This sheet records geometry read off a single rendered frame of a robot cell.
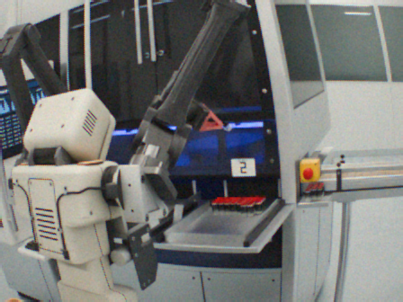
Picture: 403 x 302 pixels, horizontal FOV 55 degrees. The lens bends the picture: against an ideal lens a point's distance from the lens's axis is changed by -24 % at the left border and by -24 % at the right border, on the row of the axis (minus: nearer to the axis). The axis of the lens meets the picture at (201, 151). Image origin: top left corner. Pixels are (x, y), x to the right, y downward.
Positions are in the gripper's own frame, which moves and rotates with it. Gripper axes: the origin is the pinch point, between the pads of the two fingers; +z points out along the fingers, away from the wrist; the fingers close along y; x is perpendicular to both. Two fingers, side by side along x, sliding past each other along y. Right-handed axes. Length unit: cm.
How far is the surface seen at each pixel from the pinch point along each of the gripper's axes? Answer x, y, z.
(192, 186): 31.4, 31.1, 20.7
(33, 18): 0, 105, -70
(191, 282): 70, 16, 34
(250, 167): 11.6, 10.4, 25.0
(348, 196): 3, -12, 60
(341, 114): -19, 330, 358
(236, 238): 23.6, -24.2, 8.3
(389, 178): -13, -23, 68
